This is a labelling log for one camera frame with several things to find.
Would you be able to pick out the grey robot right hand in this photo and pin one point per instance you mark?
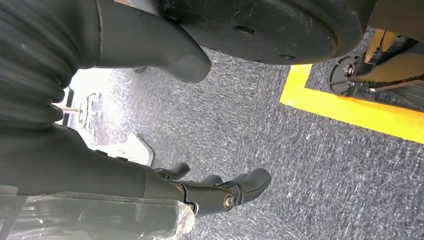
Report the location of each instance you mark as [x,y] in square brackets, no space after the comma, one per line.
[82,172]

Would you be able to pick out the clear plastic wrap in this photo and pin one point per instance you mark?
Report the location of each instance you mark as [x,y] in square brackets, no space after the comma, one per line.
[99,218]

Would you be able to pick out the black upright bar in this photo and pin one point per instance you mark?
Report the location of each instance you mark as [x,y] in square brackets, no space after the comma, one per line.
[69,99]

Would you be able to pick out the black round robot body part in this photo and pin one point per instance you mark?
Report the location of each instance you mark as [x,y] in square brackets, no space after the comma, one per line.
[265,26]

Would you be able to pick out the yellow floor tape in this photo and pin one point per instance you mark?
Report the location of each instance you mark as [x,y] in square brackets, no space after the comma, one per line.
[331,106]

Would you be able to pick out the white flat base plate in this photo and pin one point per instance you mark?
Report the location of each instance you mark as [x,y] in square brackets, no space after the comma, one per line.
[132,152]

